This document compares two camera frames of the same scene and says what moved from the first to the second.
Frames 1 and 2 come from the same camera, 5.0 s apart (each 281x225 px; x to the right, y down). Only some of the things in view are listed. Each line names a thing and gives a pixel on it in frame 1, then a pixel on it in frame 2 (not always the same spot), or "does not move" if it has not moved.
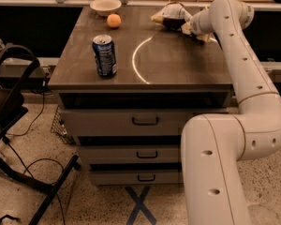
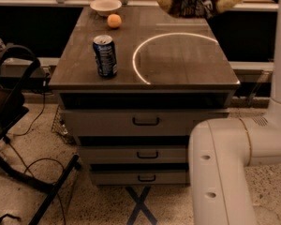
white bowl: (105, 7) does not move
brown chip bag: (172, 15) -> (199, 1)
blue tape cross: (140, 204) does not move
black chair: (11, 72) does not move
